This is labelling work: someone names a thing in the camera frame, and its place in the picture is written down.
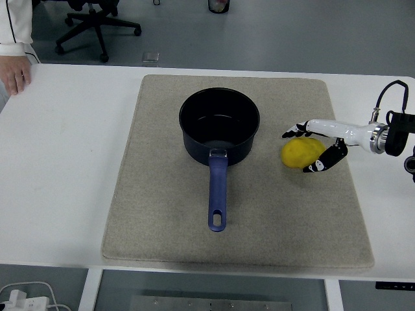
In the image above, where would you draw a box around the grey metal plate with screws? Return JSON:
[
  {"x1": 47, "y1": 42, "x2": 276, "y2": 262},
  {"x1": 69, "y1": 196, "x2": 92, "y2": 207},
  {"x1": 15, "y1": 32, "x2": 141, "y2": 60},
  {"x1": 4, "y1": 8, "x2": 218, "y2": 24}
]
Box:
[{"x1": 130, "y1": 295, "x2": 295, "y2": 311}]

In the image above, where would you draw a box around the white table leg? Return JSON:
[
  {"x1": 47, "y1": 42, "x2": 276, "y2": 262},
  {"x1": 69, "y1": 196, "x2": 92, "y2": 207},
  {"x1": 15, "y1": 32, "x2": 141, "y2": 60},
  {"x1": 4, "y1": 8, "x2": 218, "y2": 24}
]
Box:
[
  {"x1": 324, "y1": 278, "x2": 344, "y2": 311},
  {"x1": 77, "y1": 268, "x2": 104, "y2": 311}
]

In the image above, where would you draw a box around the person's hand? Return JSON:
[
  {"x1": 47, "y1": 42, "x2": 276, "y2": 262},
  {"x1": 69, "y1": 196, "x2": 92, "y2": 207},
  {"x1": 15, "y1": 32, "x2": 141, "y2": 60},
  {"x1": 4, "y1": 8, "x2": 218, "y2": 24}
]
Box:
[{"x1": 0, "y1": 54, "x2": 32, "y2": 96}]

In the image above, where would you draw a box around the person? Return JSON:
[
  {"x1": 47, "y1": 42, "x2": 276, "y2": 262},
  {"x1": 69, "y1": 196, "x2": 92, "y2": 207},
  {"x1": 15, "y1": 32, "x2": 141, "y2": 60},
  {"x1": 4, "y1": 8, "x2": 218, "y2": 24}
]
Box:
[{"x1": 0, "y1": 0, "x2": 42, "y2": 97}]

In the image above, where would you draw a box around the white power cable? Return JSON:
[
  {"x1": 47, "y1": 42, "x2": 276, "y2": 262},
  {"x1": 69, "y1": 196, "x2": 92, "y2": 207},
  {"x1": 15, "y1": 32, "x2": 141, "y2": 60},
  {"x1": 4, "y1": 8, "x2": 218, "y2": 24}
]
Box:
[{"x1": 0, "y1": 281, "x2": 71, "y2": 311}]

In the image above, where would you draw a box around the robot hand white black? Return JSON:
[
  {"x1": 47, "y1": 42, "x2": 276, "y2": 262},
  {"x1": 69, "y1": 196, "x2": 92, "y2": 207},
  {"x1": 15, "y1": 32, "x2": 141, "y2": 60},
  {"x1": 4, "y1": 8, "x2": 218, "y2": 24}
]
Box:
[{"x1": 281, "y1": 119, "x2": 377, "y2": 175}]

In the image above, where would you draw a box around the blue pot with handle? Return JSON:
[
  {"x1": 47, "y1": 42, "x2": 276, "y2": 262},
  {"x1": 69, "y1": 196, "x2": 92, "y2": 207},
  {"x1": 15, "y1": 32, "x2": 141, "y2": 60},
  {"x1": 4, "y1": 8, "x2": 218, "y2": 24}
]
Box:
[{"x1": 178, "y1": 87, "x2": 261, "y2": 233}]

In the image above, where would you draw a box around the beige fabric mat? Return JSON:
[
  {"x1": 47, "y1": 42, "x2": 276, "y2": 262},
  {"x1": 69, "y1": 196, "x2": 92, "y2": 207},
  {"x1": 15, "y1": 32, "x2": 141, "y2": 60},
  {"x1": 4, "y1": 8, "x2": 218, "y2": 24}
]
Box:
[{"x1": 101, "y1": 74, "x2": 375, "y2": 270}]

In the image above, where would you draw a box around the waste bin with black liner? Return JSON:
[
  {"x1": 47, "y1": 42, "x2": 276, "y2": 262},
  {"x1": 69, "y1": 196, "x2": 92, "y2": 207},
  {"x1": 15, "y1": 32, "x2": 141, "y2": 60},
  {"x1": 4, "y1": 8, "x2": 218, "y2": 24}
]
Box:
[{"x1": 207, "y1": 0, "x2": 230, "y2": 14}]

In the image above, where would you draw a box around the black office chair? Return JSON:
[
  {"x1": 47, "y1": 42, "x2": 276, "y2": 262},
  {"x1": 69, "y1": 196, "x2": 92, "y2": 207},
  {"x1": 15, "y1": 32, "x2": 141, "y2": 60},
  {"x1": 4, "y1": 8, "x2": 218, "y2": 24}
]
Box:
[{"x1": 55, "y1": 0, "x2": 142, "y2": 63}]

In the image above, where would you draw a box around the black table control panel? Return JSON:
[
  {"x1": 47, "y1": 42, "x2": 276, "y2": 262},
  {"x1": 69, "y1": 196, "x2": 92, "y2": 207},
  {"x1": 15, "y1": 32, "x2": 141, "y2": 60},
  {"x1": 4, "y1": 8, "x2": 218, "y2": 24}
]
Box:
[{"x1": 375, "y1": 282, "x2": 415, "y2": 290}]

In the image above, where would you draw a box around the white power strip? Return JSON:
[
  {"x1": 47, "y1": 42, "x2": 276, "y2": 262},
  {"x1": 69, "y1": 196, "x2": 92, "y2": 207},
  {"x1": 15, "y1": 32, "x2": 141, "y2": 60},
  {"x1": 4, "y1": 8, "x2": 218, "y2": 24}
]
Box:
[{"x1": 0, "y1": 289, "x2": 49, "y2": 311}]

